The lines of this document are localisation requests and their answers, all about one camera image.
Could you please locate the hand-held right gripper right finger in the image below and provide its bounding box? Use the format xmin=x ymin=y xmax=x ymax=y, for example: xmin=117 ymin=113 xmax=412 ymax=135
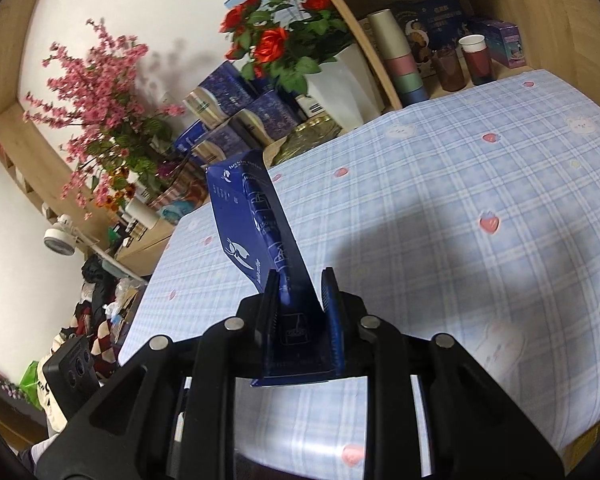
xmin=320 ymin=267 xmax=566 ymax=480

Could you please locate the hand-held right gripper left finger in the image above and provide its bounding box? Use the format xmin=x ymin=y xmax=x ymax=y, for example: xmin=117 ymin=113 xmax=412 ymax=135
xmin=35 ymin=270 xmax=283 ymax=480

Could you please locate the green bag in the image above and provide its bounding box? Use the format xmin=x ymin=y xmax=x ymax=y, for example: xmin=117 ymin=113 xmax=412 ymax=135
xmin=20 ymin=360 xmax=44 ymax=406

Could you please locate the pile of clothes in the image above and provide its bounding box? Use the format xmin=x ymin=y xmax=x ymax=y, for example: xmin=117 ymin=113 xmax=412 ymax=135
xmin=55 ymin=255 xmax=146 ymax=376

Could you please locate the low wooden sideboard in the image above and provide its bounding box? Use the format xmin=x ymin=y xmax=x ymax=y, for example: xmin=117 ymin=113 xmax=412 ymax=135
xmin=115 ymin=227 xmax=177 ymax=277

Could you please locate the white fan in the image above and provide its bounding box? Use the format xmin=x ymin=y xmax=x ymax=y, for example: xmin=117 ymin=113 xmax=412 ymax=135
xmin=42 ymin=214 xmax=146 ymax=281

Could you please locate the patterned planter box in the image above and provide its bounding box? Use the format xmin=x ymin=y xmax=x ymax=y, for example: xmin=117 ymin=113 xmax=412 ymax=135
xmin=147 ymin=165 xmax=208 ymax=226

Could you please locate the row of small brown bottles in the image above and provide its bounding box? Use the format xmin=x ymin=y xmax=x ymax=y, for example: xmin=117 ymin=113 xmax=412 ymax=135
xmin=114 ymin=210 xmax=147 ymax=242

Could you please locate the white vase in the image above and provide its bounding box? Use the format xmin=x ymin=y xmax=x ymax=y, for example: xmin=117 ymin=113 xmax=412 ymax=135
xmin=125 ymin=196 xmax=160 ymax=231

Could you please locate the blue silver gift box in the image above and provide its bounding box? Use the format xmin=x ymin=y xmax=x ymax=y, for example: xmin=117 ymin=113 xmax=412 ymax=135
xmin=185 ymin=62 xmax=258 ymax=121
xmin=232 ymin=90 xmax=306 ymax=143
xmin=192 ymin=125 xmax=253 ymax=168

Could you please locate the gold leaf tray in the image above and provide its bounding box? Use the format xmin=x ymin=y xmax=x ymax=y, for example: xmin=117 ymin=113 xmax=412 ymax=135
xmin=265 ymin=115 xmax=343 ymax=166

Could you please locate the blue tissue box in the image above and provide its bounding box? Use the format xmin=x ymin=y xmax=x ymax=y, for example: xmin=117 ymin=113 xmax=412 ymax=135
xmin=172 ymin=120 xmax=211 ymax=153

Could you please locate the orange flower bunch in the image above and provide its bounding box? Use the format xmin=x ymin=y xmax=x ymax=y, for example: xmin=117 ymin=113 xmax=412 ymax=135
xmin=95 ymin=167 xmax=136 ymax=213

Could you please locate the white blue box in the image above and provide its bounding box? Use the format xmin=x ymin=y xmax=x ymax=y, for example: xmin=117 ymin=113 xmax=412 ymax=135
xmin=295 ymin=95 xmax=326 ymax=121

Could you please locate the white plant pot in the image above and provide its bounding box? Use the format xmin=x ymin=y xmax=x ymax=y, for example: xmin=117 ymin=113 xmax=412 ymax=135
xmin=302 ymin=42 xmax=383 ymax=131

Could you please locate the pink blossom plant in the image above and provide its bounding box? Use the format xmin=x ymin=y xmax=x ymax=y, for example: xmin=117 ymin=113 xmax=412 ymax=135
xmin=22 ymin=17 xmax=186 ymax=211

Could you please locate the stack of coloured cups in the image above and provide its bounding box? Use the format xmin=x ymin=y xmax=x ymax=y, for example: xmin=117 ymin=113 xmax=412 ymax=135
xmin=367 ymin=8 xmax=429 ymax=106

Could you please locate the red rose plant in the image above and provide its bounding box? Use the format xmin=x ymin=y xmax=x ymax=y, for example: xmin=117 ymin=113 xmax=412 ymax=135
xmin=220 ymin=0 xmax=351 ymax=96

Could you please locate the brown glass cup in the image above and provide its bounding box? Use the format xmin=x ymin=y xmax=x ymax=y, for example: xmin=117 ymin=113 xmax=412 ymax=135
xmin=432 ymin=47 xmax=467 ymax=92

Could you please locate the red paper cup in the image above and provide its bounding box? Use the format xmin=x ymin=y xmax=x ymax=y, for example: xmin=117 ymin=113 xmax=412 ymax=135
xmin=458 ymin=35 xmax=494 ymax=86

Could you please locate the dark blue gift box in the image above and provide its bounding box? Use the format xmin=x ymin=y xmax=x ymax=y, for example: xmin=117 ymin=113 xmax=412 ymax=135
xmin=390 ymin=0 xmax=473 ymax=68

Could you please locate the small purple box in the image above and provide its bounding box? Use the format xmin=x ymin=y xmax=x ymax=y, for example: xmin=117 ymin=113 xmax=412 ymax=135
xmin=467 ymin=17 xmax=523 ymax=68

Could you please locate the wooden shelf unit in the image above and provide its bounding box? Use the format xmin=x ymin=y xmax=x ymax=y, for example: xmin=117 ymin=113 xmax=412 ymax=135
xmin=300 ymin=0 xmax=600 ymax=111

